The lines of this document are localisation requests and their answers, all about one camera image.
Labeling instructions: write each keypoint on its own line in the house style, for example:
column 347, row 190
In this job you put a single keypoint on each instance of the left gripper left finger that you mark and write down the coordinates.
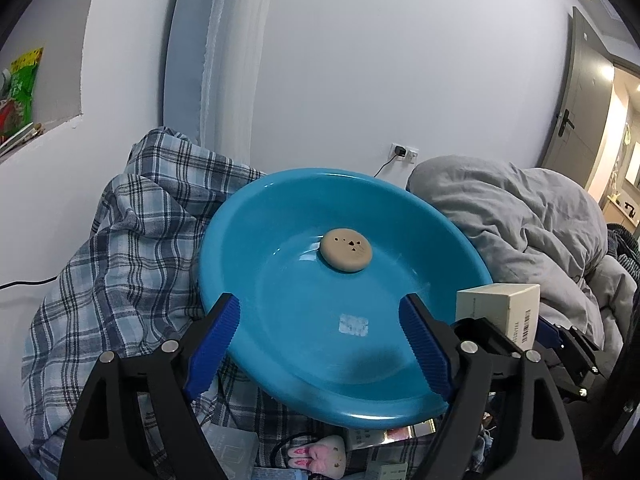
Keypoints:
column 106, row 438

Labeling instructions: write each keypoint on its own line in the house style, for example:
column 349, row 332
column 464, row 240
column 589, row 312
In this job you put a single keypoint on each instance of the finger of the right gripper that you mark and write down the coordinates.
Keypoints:
column 487, row 336
column 578, row 368

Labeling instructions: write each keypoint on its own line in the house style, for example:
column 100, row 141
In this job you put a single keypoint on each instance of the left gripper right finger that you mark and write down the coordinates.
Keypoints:
column 533, row 438

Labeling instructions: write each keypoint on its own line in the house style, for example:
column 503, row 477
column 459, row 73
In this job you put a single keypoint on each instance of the large white barcode box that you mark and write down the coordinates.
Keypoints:
column 512, row 308

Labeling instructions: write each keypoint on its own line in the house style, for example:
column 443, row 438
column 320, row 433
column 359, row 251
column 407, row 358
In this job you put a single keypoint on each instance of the beige round bear compact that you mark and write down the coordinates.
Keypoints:
column 345, row 250

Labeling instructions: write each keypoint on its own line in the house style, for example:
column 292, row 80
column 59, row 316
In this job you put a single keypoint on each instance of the grey small box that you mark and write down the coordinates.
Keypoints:
column 235, row 450

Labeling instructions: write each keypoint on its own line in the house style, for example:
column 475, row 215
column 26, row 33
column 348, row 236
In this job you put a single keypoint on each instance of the grey duvet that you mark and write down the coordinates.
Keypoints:
column 535, row 226

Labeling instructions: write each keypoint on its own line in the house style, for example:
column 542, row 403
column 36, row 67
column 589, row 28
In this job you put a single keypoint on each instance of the dark striped clothing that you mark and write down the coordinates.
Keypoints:
column 623, row 247

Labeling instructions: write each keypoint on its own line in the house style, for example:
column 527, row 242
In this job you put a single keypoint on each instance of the blue plaid blanket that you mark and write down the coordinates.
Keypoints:
column 134, row 284

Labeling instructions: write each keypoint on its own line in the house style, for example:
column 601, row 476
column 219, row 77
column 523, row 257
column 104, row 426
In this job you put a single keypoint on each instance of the red white medicine box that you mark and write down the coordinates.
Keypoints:
column 359, row 439

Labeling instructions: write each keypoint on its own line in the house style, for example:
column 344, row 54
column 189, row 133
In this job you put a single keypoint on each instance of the blue plastic basin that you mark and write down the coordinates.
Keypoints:
column 325, row 343

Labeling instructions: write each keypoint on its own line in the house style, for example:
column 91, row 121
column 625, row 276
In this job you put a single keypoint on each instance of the pink bunny plush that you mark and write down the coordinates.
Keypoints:
column 326, row 456

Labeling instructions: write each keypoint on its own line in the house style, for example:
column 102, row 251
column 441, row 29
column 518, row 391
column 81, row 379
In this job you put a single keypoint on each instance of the grey door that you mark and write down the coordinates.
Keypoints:
column 577, row 135

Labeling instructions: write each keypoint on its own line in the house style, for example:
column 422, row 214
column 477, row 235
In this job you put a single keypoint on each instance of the green snack bag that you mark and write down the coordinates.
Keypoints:
column 16, row 102

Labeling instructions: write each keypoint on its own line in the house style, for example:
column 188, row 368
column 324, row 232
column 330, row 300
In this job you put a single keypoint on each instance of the white sheer curtain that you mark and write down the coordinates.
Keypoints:
column 233, row 53

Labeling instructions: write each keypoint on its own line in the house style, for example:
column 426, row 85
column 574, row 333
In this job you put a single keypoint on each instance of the white wall socket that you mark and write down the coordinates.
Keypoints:
column 403, row 153

